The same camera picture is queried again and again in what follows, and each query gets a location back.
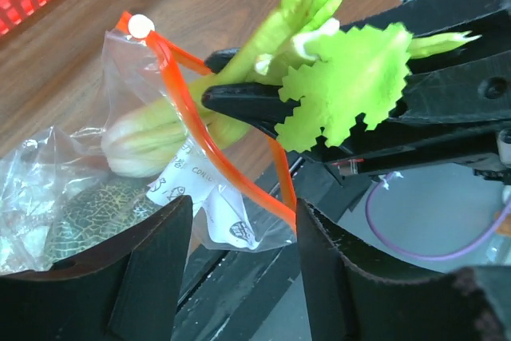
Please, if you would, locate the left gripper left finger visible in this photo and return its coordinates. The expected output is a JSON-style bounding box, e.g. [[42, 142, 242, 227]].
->
[[1, 196, 192, 340]]

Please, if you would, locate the green toy melon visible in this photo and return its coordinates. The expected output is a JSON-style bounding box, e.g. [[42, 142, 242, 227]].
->
[[43, 176, 160, 265]]

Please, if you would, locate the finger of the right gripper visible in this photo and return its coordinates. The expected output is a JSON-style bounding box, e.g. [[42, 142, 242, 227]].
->
[[201, 83, 302, 139], [204, 48, 244, 76]]

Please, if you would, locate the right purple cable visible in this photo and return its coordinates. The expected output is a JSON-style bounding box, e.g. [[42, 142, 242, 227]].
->
[[365, 175, 511, 262]]

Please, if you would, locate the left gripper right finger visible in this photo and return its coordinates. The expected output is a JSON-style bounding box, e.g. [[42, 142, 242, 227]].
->
[[296, 199, 510, 341]]

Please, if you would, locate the clear orange zip top bag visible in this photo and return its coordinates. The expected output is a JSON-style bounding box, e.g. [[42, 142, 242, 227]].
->
[[73, 13, 296, 246]]

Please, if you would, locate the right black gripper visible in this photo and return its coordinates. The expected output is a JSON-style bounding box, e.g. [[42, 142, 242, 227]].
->
[[315, 0, 510, 181]]

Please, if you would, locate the clear bag with white dots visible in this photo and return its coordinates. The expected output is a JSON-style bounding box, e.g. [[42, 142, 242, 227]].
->
[[1, 126, 109, 275]]

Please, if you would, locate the green toy vegetable stick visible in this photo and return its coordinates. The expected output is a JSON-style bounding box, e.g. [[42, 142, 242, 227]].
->
[[101, 0, 482, 178]]

